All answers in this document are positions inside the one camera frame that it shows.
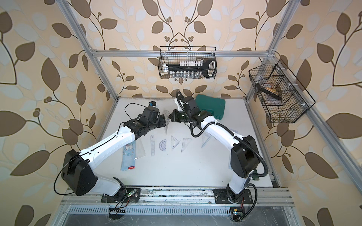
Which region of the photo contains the clear straight ruler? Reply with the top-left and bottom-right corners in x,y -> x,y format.
150,135 -> 156,156

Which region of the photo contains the clear triangle ruler long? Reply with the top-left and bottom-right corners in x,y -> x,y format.
181,138 -> 192,153

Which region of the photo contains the clear protractor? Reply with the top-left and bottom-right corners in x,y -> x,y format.
159,139 -> 167,152

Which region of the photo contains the clear triangle ruler small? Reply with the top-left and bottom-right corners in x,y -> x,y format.
171,136 -> 180,150

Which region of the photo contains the blue ruler set pouch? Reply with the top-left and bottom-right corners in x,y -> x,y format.
121,141 -> 136,171

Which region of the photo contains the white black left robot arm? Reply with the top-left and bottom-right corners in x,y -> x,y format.
59,106 -> 166,200

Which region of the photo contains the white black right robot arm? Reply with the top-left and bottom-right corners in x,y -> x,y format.
168,91 -> 268,203

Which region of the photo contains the black socket bit holder set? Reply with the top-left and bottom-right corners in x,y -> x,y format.
165,58 -> 217,78

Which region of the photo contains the green plastic tool case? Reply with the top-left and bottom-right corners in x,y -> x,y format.
195,94 -> 226,120

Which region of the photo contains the dark tool in right basket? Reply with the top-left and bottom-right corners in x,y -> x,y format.
257,84 -> 282,100

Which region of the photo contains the green pipe wrench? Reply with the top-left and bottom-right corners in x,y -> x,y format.
249,169 -> 260,181

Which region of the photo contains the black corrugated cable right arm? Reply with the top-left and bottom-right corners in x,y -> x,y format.
175,90 -> 269,221

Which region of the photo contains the black wire basket back wall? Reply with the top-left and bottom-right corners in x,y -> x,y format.
158,45 -> 217,80

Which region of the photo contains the black wire basket wall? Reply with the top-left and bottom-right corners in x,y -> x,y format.
248,59 -> 316,123
158,45 -> 217,80

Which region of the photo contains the aluminium frame bar back top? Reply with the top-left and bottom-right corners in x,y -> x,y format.
91,50 -> 269,57

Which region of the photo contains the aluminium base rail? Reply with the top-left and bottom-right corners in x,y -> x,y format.
60,186 -> 295,206

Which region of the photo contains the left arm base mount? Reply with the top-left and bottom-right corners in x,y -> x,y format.
101,177 -> 141,203

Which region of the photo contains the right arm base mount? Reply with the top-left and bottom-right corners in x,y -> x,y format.
213,188 -> 253,205

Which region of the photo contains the black wire basket right wall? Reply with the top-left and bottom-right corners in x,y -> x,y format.
248,59 -> 316,123

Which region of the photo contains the aluminium frame post back right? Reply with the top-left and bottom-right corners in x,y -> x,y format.
245,0 -> 300,101

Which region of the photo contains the aluminium frame post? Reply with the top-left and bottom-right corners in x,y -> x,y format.
245,0 -> 300,101
56,0 -> 118,102

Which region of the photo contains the aluminium frame post back left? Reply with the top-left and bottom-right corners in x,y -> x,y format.
56,0 -> 118,102

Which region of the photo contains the aluminium frame rail right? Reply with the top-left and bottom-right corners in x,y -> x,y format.
268,53 -> 362,194

